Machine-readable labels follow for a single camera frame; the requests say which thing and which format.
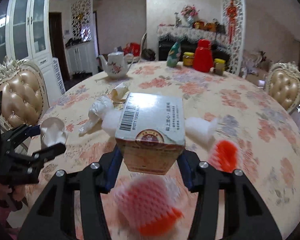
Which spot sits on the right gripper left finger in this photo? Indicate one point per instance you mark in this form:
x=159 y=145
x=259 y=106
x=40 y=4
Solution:
x=52 y=215

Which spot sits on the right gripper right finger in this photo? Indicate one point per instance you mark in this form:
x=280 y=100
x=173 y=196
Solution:
x=246 y=214

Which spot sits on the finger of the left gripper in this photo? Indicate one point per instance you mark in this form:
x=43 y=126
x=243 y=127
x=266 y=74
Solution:
x=42 y=156
x=19 y=134

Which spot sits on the red foam fruit net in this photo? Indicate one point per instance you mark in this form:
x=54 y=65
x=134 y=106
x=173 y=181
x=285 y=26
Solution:
x=224 y=156

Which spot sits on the pink foam fruit net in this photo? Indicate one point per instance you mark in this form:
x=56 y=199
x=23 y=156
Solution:
x=148 y=205

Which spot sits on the cardboard tea box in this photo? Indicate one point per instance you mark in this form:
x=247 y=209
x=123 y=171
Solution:
x=151 y=132

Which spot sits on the white tissue wad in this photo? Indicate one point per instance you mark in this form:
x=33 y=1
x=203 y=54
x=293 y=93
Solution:
x=52 y=131

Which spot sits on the person's left hand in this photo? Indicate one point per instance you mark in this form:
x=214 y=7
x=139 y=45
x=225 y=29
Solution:
x=11 y=197

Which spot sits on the gold tufted chair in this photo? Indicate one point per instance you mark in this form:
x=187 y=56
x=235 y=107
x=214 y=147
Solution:
x=24 y=93
x=283 y=85

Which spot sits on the crumpled white plastic wrap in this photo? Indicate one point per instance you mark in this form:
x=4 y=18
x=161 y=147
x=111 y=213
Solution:
x=97 y=112

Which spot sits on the crumpled cream paper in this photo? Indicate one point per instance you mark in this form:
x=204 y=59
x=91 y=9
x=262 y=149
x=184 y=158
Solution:
x=120 y=93

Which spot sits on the floral tablecloth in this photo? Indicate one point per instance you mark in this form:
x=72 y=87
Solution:
x=266 y=135

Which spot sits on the white display cabinet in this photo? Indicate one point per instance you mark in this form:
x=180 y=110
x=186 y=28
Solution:
x=24 y=34

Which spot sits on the white floral teapot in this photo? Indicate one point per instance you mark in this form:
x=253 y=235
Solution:
x=117 y=64

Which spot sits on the yellow lid jar right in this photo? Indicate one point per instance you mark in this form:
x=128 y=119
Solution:
x=219 y=67

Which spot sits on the yellow lid jar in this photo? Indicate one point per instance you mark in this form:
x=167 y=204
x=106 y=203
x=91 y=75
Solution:
x=188 y=58
x=219 y=67

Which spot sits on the red thermos jug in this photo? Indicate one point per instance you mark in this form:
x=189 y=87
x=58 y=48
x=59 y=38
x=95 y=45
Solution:
x=203 y=60

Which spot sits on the yellow lid jar left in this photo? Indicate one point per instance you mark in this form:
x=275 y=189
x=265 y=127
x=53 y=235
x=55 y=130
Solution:
x=188 y=58

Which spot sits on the black piano with lace cover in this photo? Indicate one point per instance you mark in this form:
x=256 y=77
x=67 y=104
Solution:
x=189 y=38

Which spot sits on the red chinese knot ornament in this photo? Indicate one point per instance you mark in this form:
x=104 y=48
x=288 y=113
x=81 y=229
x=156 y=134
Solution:
x=231 y=12

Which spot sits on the flower vase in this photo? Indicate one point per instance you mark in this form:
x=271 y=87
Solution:
x=189 y=12

